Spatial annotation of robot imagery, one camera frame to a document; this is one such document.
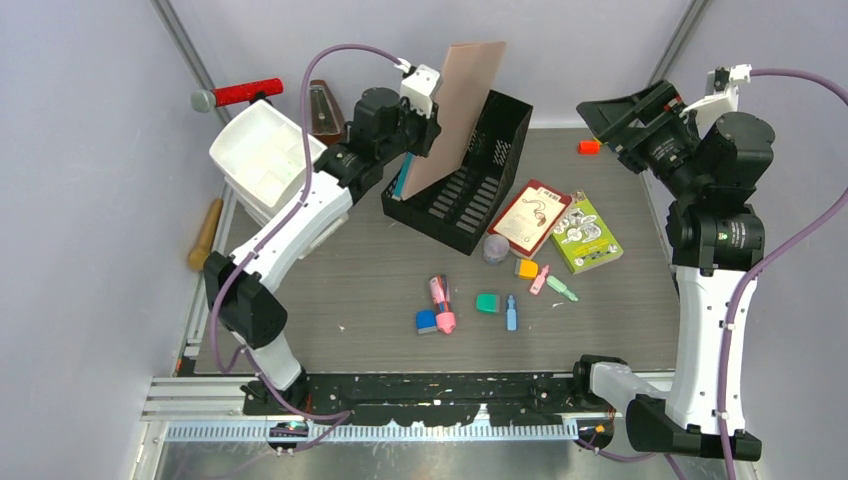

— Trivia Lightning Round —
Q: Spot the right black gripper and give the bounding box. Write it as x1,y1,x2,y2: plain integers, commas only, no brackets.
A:
577,77,708,199

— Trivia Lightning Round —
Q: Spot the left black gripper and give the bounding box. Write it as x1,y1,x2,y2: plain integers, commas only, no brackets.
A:
377,93,440,164

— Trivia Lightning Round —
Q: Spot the pink cardboard folder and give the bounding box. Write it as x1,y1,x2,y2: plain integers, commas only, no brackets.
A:
402,41,506,200

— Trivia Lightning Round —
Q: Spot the green illustrated book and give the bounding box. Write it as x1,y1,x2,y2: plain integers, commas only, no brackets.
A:
550,190,624,275

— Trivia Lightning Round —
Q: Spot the red brown book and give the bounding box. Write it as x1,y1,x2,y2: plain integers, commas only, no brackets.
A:
487,179,573,259

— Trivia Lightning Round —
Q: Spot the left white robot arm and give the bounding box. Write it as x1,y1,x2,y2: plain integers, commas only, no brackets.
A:
202,87,441,414

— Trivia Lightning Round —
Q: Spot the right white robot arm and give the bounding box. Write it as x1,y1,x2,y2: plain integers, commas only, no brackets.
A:
570,80,775,462

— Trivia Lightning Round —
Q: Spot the teal folder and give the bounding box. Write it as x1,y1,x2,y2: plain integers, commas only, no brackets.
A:
391,152,416,201

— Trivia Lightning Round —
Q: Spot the orange toy block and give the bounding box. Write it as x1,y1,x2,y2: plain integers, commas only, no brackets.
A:
577,140,601,155

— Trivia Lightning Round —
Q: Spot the brown wooden metronome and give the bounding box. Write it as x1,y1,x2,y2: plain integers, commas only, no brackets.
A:
309,79,345,146

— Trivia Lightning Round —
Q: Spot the black mesh file organizer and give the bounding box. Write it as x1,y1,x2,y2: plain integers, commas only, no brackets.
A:
381,90,533,255

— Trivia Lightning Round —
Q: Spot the clear jar of pins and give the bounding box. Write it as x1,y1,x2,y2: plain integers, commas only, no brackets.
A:
482,234,510,266

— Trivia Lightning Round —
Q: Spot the white plastic drawer unit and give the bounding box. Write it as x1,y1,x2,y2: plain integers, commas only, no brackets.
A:
209,100,353,262

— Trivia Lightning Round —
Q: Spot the orange eraser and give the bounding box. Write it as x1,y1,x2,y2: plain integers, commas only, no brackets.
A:
514,258,540,280

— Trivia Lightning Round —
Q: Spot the green eraser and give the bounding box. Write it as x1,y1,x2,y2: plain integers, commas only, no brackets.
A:
475,293,500,314

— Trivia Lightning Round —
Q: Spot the blue eraser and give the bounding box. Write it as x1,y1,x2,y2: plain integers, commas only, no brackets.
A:
415,310,438,335

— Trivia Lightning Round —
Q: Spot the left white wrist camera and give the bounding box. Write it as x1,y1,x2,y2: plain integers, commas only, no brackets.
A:
399,64,441,119

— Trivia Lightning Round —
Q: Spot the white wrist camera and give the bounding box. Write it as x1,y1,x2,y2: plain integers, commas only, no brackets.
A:
683,64,752,137
399,64,441,119

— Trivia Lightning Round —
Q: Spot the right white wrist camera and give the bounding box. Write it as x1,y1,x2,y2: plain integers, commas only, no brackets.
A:
683,64,752,137

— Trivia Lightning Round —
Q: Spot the red handled microphone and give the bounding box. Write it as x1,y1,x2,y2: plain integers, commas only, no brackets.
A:
189,78,285,113

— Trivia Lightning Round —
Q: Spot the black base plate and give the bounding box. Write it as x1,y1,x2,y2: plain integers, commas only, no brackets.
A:
240,372,616,427

